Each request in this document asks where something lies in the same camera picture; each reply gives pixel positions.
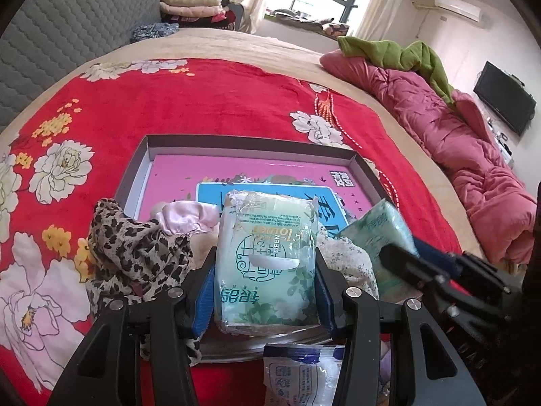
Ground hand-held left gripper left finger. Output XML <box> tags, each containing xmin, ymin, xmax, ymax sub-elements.
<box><xmin>46</xmin><ymin>256</ymin><xmax>217</xmax><ymax>406</ymax></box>

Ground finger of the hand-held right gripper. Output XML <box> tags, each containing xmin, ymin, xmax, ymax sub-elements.
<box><xmin>412</xmin><ymin>237</ymin><xmax>466</xmax><ymax>276</ymax></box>
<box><xmin>378</xmin><ymin>243</ymin><xmax>449</xmax><ymax>293</ymax></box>

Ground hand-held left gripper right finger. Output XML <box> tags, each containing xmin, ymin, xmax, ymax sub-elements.
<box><xmin>315</xmin><ymin>258</ymin><xmax>487</xmax><ymax>406</ymax></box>

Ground teal tissue packet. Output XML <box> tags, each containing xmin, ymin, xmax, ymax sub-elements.
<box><xmin>338</xmin><ymin>198</ymin><xmax>421</xmax><ymax>301</ymax></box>

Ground white floral cloth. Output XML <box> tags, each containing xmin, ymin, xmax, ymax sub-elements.
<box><xmin>315</xmin><ymin>224</ymin><xmax>379</xmax><ymax>301</ymax></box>

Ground pale green tissue packet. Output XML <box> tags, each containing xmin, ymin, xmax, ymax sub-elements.
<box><xmin>213</xmin><ymin>189</ymin><xmax>322</xmax><ymax>335</ymax></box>

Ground clear mask packet blue zip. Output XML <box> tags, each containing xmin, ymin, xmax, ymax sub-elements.
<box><xmin>263</xmin><ymin>344</ymin><xmax>351</xmax><ymax>406</ymax></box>

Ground beige plush toy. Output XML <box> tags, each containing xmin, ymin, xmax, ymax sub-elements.
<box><xmin>150</xmin><ymin>201</ymin><xmax>221</xmax><ymax>238</ymax></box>

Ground leopard print scarf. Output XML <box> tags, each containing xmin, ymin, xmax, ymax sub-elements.
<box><xmin>85</xmin><ymin>197</ymin><xmax>204</xmax><ymax>366</ymax></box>

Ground pink shallow cardboard box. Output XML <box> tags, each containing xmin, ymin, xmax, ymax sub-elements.
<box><xmin>114</xmin><ymin>134</ymin><xmax>400</xmax><ymax>364</ymax></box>

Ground white television cabinet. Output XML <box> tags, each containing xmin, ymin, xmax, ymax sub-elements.
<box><xmin>486</xmin><ymin>114</ymin><xmax>518</xmax><ymax>167</ymax></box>

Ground pink quilt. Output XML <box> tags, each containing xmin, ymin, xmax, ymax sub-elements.
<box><xmin>319</xmin><ymin>48</ymin><xmax>537</xmax><ymax>265</ymax></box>

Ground black television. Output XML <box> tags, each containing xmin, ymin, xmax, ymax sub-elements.
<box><xmin>473</xmin><ymin>60</ymin><xmax>537</xmax><ymax>137</ymax></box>

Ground red floral blanket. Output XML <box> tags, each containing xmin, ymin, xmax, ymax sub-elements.
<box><xmin>0</xmin><ymin>58</ymin><xmax>463</xmax><ymax>406</ymax></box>

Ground green blanket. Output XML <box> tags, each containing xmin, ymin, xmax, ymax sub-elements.
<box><xmin>337</xmin><ymin>36</ymin><xmax>457</xmax><ymax>106</ymax></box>

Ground clothes on window sill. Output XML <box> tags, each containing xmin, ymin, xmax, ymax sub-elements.
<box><xmin>270</xmin><ymin>8</ymin><xmax>351</xmax><ymax>38</ymax></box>

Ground white air conditioner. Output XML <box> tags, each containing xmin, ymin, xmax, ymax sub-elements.
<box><xmin>434</xmin><ymin>0</ymin><xmax>483</xmax><ymax>22</ymax></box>

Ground beige bed sheet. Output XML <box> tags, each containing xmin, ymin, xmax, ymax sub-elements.
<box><xmin>0</xmin><ymin>27</ymin><xmax>525</xmax><ymax>271</ymax></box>

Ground dark floral cloth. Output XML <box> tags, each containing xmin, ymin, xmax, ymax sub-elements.
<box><xmin>129</xmin><ymin>22</ymin><xmax>180</xmax><ymax>44</ymax></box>

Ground stack of folded clothes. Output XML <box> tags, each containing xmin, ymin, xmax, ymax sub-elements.
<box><xmin>160</xmin><ymin>0</ymin><xmax>243</xmax><ymax>30</ymax></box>

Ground grey quilted headboard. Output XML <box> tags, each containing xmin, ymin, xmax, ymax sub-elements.
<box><xmin>0</xmin><ymin>0</ymin><xmax>163</xmax><ymax>125</ymax></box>

